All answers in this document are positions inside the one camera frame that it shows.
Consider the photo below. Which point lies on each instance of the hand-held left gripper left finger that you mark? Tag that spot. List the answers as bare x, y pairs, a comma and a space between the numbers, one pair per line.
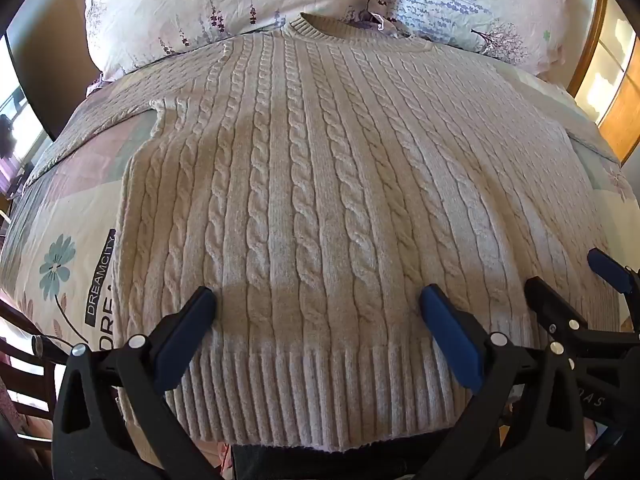
184, 342

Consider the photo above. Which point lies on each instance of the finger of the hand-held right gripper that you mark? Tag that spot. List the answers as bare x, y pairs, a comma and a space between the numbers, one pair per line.
547, 305
607, 270

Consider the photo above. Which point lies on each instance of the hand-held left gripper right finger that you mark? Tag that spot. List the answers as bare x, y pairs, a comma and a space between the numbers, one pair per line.
450, 342

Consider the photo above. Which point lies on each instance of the dark wooden chair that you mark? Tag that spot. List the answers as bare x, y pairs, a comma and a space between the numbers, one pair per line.
27, 385

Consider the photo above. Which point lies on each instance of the wooden wardrobe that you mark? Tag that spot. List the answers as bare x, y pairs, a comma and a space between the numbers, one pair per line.
617, 105

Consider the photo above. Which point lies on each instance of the floral patchwork bed sheet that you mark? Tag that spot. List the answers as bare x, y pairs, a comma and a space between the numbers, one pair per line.
65, 220

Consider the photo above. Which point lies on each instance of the window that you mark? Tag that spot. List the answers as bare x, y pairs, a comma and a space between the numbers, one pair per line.
20, 110

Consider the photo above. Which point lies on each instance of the floral pillow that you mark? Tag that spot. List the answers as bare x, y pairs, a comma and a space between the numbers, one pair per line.
200, 5
470, 5

